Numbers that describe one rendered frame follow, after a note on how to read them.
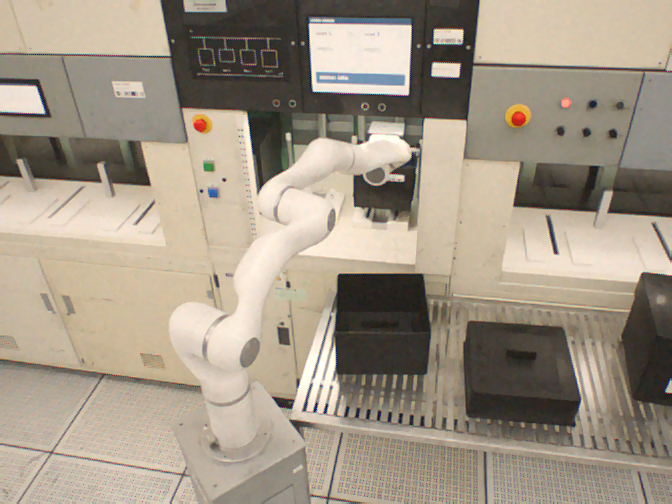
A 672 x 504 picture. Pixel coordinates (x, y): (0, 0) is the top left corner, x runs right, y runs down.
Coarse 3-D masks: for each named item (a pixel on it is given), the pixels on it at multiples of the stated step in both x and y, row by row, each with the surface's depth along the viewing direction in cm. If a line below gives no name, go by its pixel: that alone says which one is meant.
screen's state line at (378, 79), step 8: (320, 72) 163; (328, 72) 162; (336, 72) 162; (344, 72) 162; (320, 80) 164; (328, 80) 164; (336, 80) 163; (344, 80) 163; (352, 80) 162; (360, 80) 162; (368, 80) 162; (376, 80) 161; (384, 80) 161; (392, 80) 160; (400, 80) 160
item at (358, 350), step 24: (360, 288) 185; (384, 288) 185; (408, 288) 185; (336, 312) 167; (360, 312) 191; (384, 312) 191; (408, 312) 190; (336, 336) 161; (360, 336) 160; (384, 336) 160; (408, 336) 160; (336, 360) 167; (360, 360) 166; (384, 360) 166; (408, 360) 165
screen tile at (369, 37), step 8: (368, 32) 154; (376, 32) 154; (384, 32) 153; (392, 32) 153; (368, 40) 155; (376, 40) 155; (384, 40) 154; (392, 40) 154; (400, 40) 154; (400, 48) 155; (368, 56) 158; (376, 56) 157; (384, 56) 157; (392, 56) 156; (400, 56) 156; (368, 64) 159; (376, 64) 159; (384, 64) 158; (392, 64) 158; (400, 64) 157
